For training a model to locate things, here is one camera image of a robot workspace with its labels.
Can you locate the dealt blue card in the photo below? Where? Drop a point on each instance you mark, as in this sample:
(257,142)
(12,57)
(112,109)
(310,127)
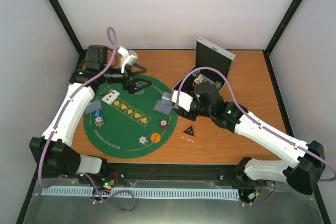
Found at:
(163,107)
(93,107)

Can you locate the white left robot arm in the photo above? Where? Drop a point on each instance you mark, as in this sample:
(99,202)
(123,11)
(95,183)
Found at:
(52,150)

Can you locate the metal front plate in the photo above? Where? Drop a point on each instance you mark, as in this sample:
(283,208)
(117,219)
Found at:
(277,203)

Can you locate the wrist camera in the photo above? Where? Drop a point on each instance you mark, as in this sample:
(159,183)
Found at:
(128,58)
(182,100)

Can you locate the clear acrylic dealer button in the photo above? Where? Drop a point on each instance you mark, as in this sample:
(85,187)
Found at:
(140,92)

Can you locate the boxed playing card deck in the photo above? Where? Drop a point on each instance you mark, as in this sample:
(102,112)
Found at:
(202,78)

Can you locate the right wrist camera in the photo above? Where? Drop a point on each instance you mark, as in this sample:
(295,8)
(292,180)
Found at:
(182,100)

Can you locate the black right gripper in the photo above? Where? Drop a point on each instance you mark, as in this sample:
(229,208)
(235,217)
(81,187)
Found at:
(181,113)

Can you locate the face-up spades card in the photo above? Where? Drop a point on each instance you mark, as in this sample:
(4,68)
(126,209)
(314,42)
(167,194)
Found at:
(110,97)

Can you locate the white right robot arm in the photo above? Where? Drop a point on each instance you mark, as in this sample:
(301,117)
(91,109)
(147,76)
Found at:
(237,119)

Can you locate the blue card deck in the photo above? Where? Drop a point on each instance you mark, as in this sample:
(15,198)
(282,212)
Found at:
(166,98)

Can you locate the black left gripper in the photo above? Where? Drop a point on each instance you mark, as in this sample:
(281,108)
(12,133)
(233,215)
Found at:
(131,86)

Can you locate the black triangular button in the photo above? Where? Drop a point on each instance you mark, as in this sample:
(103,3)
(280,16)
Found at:
(189,130)

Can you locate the black aluminium frame rail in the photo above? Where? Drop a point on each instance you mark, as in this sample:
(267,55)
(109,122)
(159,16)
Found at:
(173,172)

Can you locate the orange big blind button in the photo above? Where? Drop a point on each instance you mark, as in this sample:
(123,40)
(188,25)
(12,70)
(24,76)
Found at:
(155,137)

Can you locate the light blue cable duct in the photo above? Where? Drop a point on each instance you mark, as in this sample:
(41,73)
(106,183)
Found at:
(145,193)

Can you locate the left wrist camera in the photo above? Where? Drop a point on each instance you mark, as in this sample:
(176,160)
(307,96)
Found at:
(128,58)

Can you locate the round green poker mat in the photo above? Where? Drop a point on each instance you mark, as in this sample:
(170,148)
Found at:
(127,118)

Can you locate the small blue blind button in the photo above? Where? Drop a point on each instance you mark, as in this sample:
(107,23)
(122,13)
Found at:
(97,113)

